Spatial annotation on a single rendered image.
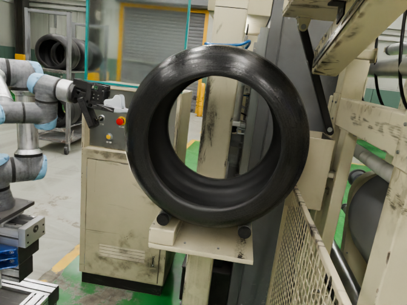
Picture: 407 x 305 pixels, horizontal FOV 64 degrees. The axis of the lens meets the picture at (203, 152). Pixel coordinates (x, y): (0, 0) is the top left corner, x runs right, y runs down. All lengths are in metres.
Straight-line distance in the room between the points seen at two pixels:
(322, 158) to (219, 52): 0.64
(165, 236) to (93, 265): 1.16
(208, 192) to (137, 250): 0.90
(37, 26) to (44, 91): 11.63
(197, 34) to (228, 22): 9.27
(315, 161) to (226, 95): 0.45
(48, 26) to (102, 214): 10.92
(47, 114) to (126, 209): 0.91
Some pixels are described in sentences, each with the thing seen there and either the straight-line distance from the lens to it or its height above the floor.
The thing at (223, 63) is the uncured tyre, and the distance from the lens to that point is 0.97.
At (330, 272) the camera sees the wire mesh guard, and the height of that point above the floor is 1.00.
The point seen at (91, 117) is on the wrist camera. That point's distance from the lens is 1.21.
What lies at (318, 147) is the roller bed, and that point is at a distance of 1.37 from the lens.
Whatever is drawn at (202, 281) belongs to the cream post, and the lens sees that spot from 1.70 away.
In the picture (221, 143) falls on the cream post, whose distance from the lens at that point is 1.41.
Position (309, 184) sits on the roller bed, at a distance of 1.41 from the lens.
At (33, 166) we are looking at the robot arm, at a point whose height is 0.91.
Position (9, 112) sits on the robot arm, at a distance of 1.26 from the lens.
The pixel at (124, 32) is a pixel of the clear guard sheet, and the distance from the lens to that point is 1.88.
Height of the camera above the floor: 1.41
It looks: 14 degrees down
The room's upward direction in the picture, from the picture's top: 7 degrees clockwise
